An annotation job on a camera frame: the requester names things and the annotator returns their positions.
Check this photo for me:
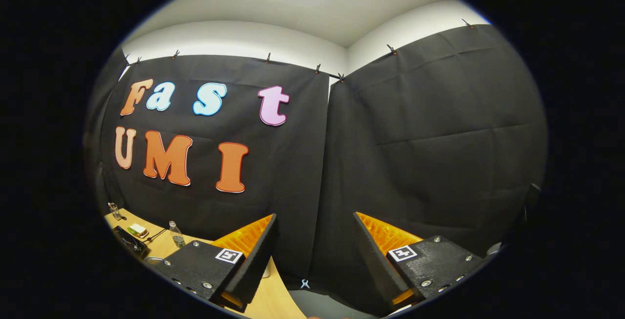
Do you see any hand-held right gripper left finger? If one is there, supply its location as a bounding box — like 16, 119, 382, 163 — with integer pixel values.
152, 213, 279, 313

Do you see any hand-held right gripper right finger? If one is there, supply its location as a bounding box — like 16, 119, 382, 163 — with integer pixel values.
353, 212, 489, 313

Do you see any black induction cooktop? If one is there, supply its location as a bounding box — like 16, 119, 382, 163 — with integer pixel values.
112, 225, 150, 260

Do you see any clear plastic water bottle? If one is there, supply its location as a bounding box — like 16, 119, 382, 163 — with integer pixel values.
168, 220, 187, 249

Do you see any row of small black clips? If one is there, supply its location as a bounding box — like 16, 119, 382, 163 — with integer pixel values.
122, 19, 477, 84

